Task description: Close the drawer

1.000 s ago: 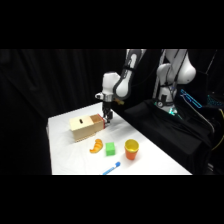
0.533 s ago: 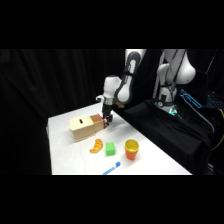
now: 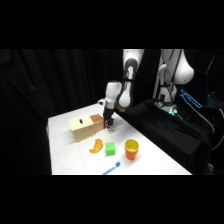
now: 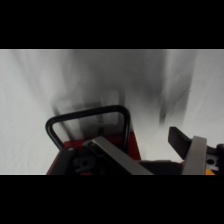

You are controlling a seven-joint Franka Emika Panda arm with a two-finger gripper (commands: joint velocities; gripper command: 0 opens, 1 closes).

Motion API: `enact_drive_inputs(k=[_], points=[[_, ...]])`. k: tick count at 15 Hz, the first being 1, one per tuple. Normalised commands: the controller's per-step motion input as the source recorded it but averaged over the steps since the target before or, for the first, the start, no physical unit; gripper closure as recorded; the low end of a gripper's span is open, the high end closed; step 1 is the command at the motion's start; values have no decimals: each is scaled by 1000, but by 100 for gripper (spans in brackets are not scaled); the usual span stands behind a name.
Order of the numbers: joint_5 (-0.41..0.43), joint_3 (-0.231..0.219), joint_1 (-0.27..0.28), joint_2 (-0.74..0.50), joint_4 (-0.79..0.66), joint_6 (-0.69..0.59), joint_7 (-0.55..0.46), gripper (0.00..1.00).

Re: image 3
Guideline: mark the black cloth covered stand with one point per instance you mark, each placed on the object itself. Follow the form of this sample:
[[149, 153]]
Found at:
[[166, 136]]

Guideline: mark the blue and white marker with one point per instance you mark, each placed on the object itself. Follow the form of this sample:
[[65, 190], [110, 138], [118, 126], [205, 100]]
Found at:
[[111, 168]]

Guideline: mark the cyan lit electronics box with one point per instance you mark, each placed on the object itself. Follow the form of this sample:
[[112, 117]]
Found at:
[[215, 100]]

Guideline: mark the green cube block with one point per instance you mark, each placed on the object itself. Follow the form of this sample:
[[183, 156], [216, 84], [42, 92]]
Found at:
[[110, 149]]

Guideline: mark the orange cup with yellow inside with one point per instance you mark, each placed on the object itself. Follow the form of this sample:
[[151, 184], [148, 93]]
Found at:
[[131, 151]]

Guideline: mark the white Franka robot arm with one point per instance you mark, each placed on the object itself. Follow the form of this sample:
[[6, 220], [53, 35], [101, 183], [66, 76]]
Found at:
[[128, 83]]

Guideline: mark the blue glowing device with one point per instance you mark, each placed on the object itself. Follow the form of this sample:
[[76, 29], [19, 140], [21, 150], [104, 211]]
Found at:
[[191, 98]]

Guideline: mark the small green light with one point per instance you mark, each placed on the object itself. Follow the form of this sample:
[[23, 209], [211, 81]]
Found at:
[[173, 111]]

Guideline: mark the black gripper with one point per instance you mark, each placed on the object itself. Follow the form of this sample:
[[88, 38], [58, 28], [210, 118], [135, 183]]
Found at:
[[109, 114]]

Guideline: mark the black curtain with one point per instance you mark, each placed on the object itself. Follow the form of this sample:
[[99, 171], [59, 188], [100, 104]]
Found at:
[[33, 86]]

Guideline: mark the toy croissant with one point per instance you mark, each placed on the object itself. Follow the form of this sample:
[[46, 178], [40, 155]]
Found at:
[[97, 146]]

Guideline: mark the light wooden drawer box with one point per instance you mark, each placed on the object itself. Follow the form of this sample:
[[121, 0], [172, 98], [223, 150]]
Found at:
[[80, 128]]

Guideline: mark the wooden drawer with red front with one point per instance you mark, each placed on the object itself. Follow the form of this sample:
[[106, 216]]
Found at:
[[97, 121]]

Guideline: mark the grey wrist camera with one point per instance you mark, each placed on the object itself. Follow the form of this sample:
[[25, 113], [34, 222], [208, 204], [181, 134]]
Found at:
[[101, 102]]

